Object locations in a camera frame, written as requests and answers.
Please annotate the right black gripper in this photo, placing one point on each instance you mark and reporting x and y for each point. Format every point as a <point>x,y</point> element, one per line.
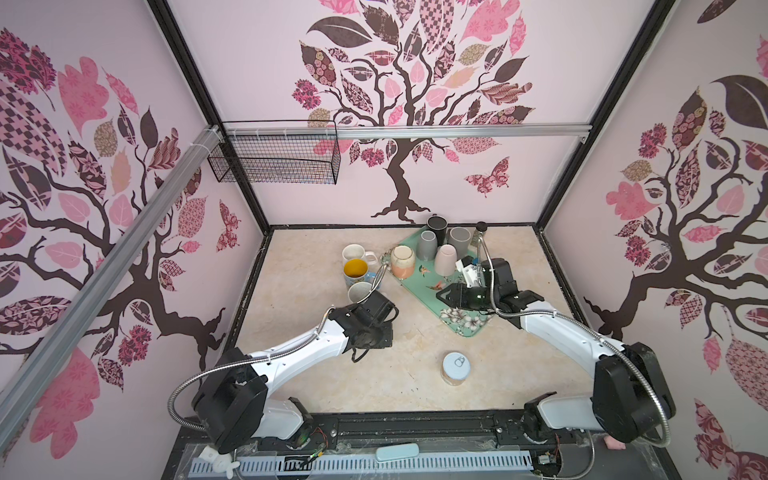
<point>455,300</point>

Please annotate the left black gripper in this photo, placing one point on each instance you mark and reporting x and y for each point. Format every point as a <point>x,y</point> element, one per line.
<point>386,341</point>

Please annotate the green floral tray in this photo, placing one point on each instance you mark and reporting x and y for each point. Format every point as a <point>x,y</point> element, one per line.
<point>425,283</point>

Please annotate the cream speckled mug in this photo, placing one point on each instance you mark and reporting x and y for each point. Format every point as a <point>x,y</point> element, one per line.
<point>359,291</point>

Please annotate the pink mug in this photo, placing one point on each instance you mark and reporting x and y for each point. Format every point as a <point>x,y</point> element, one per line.
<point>445,260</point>

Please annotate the orange cream scalloped mug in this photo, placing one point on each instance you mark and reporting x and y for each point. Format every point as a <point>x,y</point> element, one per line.
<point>402,261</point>

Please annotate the white ribbed-bottom mug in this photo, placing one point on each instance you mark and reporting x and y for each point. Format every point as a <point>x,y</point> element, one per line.
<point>357,251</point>

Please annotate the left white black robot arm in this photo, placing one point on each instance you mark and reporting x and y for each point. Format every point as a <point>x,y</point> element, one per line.
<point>234,403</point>

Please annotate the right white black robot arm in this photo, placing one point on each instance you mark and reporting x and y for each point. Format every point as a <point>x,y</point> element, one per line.
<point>630,399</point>

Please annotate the dark grey mug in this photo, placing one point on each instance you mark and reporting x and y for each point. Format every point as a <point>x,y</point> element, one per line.
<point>460,239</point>

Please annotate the black mug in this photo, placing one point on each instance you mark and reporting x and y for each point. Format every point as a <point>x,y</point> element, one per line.
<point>438,226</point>

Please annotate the spice jar black lid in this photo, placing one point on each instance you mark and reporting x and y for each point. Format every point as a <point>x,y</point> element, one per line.
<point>481,228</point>

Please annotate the light blue eraser block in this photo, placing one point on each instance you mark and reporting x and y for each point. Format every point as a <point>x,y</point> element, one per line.
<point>398,452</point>

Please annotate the white power plug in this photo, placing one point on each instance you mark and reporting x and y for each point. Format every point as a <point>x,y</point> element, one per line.
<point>221,463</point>

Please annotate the pink sponge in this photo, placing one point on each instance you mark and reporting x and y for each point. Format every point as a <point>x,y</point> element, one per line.
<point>614,444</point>

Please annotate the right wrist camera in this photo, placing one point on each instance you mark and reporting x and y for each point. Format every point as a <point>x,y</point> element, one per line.
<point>471,271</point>

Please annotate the black wire basket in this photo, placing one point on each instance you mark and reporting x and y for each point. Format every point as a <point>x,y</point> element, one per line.
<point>278,151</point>

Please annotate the white slotted cable duct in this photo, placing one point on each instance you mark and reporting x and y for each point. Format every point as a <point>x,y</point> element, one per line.
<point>360,464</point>

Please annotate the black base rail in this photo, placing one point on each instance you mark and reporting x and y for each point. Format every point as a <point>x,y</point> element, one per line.
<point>504,427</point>

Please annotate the back aluminium rail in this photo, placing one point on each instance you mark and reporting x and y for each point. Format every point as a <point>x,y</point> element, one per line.
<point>407,132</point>

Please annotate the aluminium rail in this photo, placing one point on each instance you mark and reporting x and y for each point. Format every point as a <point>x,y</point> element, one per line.
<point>22,393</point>
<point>407,132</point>

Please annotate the left aluminium rail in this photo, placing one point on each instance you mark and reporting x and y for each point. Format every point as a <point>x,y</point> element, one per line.
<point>22,393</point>

